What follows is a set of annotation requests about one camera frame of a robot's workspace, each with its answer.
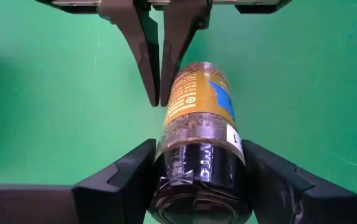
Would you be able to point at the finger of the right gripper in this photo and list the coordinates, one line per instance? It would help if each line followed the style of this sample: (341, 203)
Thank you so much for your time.
(137, 46)
(178, 40)

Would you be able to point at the clear spice jar black cap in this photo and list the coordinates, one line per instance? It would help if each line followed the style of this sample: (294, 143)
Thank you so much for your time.
(197, 102)

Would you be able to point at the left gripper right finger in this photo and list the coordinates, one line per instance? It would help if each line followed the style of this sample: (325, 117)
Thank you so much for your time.
(290, 193)

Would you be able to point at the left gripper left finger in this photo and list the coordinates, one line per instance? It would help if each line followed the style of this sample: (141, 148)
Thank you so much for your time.
(88, 199)

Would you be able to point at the green table mat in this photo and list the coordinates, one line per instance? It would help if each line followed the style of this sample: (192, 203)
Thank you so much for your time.
(41, 93)

